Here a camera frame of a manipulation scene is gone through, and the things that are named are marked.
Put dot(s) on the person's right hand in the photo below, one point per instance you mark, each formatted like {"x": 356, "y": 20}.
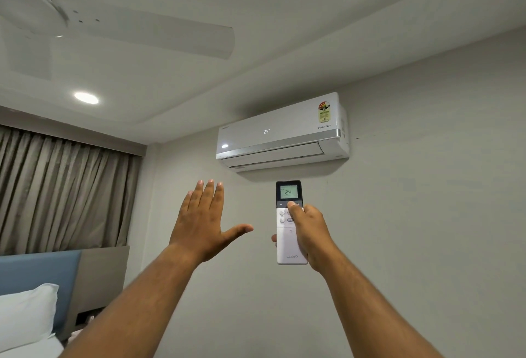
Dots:
{"x": 314, "y": 238}

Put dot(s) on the person's left hand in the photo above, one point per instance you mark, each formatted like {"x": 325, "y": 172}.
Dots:
{"x": 197, "y": 230}

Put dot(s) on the person's right thumb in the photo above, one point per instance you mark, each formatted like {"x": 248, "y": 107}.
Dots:
{"x": 296, "y": 210}

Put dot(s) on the person's left thumb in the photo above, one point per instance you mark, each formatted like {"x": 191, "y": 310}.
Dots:
{"x": 238, "y": 232}

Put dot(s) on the person's left little finger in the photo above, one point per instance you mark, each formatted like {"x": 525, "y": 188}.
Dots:
{"x": 187, "y": 207}

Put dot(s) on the person's left middle finger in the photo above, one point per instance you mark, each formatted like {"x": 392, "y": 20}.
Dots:
{"x": 208, "y": 200}

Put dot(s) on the white air conditioner remote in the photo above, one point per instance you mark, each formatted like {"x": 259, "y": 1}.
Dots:
{"x": 287, "y": 242}

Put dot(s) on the person's left forearm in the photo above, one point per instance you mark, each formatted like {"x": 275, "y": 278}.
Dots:
{"x": 135, "y": 308}

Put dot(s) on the person's right forearm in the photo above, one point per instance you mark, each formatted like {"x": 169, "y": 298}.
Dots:
{"x": 370, "y": 312}

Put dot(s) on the beige headboard side panel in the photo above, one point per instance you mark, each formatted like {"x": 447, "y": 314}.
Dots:
{"x": 102, "y": 279}

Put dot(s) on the beige pleated curtain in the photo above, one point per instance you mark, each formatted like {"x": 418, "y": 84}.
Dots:
{"x": 61, "y": 193}

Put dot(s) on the brown curtain pelmet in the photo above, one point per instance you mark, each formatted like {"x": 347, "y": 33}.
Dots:
{"x": 82, "y": 133}

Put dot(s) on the round recessed ceiling light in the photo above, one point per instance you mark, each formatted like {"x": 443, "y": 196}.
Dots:
{"x": 86, "y": 98}

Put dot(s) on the blue padded headboard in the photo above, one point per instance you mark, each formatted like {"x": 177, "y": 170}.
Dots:
{"x": 37, "y": 269}

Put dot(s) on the white pillow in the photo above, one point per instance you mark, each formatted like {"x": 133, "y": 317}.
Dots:
{"x": 24, "y": 316}

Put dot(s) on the white bed sheet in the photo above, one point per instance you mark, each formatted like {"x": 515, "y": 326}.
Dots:
{"x": 37, "y": 349}

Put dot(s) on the white ceiling fan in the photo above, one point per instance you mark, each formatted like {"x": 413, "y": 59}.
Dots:
{"x": 37, "y": 4}

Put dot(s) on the white wall air conditioner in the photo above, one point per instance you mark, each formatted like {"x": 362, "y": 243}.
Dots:
{"x": 283, "y": 135}

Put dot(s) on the black switch socket panel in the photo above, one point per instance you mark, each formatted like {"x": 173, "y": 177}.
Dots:
{"x": 87, "y": 315}

